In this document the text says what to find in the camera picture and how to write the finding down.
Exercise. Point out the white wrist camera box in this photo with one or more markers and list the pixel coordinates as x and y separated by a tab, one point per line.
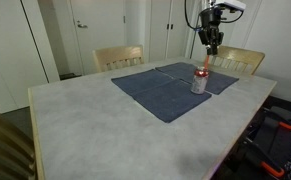
231	4

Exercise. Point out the red and white soda can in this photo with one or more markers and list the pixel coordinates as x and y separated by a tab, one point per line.
200	81

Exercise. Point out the large blue cloth mat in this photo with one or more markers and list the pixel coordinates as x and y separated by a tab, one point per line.
165	96

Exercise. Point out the light wooden chair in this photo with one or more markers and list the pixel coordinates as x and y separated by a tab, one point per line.
240	56
118	55

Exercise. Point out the red drinking straw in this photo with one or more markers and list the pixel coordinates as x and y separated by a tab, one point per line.
206	61

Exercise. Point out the white door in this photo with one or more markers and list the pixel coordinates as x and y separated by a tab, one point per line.
98	36

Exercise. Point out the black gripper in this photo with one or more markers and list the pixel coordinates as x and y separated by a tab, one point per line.
211	36

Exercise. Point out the white closet door panel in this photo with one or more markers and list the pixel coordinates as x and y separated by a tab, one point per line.
5	53

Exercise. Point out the dark wooden chair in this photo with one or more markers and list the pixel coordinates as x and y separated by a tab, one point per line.
5	143

